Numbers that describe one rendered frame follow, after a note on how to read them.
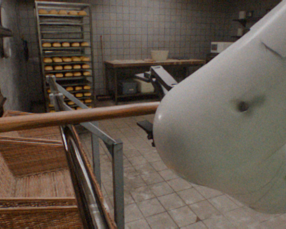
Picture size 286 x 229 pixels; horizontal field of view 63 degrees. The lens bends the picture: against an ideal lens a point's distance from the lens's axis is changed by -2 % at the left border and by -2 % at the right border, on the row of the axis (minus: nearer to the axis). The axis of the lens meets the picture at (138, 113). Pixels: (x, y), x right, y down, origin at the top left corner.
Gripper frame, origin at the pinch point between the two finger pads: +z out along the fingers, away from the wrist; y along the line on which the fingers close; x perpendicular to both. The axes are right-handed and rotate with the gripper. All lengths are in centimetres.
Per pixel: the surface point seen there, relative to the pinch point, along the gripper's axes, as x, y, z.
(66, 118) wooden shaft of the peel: -19.3, -0.1, -1.9
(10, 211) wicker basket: -39, 39, 25
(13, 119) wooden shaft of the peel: -29.5, -1.4, -0.9
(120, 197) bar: 2, 53, 30
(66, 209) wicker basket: -21, 45, 24
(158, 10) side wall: 287, -50, 477
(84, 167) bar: -20.3, 1.6, -20.0
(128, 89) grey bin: 172, 111, 411
